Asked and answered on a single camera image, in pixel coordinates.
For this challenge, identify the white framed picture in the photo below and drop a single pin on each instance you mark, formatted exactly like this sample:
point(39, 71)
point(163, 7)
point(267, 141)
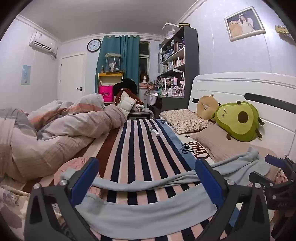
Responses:
point(244, 23)

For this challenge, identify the light blue wall poster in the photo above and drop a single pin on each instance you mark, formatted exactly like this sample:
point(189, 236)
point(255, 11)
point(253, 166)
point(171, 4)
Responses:
point(26, 74)

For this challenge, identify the floral pillow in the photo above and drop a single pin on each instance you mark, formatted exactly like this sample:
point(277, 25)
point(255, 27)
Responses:
point(185, 120)

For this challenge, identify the pink shopping bag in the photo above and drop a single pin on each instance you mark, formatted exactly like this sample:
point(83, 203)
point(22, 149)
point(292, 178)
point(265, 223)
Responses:
point(106, 93)

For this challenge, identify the round wall clock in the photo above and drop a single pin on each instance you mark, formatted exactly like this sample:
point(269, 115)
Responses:
point(94, 45)

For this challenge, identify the white door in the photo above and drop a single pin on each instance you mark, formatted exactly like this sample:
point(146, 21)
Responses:
point(71, 76)

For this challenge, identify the guitar headstock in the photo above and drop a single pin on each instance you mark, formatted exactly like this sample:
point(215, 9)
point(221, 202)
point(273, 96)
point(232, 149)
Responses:
point(281, 29)

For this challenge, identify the mannequin head with wig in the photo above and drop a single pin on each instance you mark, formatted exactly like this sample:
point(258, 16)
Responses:
point(144, 78)

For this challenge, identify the striped printed blanket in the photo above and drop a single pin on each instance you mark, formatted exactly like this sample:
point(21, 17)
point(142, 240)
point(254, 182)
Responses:
point(143, 148)

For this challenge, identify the cartoon printed bedsheet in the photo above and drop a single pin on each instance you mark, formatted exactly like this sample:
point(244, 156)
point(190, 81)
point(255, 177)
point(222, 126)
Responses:
point(11, 204)

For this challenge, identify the yellow round plush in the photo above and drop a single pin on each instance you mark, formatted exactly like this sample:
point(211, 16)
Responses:
point(205, 106)

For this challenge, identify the white air conditioner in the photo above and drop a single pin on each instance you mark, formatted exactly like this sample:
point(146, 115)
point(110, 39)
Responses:
point(41, 42)

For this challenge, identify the white bed headboard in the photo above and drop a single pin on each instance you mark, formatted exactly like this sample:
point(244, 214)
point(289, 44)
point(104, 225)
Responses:
point(231, 85)

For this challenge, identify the green avocado plush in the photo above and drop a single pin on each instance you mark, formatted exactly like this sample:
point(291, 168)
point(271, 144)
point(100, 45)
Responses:
point(231, 120)

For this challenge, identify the pink polka dot sheet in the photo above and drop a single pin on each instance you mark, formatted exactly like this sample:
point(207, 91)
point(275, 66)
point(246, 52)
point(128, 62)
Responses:
point(281, 177)

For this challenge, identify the white desk lamp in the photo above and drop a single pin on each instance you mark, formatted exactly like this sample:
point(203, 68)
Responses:
point(179, 70)

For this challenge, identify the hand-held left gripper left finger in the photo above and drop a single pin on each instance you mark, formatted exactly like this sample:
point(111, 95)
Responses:
point(85, 179)

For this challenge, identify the teal curtain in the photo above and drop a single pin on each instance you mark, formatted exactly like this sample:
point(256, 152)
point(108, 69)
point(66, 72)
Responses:
point(118, 60)

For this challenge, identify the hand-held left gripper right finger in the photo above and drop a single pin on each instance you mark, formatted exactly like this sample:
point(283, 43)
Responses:
point(208, 182)

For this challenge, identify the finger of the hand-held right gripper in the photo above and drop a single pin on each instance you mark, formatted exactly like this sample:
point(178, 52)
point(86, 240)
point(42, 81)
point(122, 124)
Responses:
point(261, 177)
point(274, 160)

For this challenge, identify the white remote control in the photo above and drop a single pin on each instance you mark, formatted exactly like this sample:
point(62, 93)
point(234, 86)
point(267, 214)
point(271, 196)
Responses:
point(154, 132)

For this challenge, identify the yellow shelf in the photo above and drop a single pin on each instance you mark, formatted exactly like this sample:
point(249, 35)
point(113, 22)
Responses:
point(110, 74)

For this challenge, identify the window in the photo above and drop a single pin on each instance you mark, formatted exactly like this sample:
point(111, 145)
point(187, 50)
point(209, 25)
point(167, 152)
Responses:
point(144, 60)

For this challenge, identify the pink grey checked quilt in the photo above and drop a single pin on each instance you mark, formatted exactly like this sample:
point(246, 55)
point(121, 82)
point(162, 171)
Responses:
point(57, 139)

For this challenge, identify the light blue pants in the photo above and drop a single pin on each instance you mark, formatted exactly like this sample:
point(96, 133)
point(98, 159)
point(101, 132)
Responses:
point(143, 215)

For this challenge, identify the glass display case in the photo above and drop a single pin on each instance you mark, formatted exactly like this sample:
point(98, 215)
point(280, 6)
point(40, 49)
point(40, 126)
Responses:
point(112, 62)

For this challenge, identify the clear box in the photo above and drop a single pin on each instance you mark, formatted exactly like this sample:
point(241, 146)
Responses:
point(171, 30)

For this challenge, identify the dark bookshelf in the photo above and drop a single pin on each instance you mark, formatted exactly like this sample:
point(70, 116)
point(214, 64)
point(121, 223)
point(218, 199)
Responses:
point(190, 69)

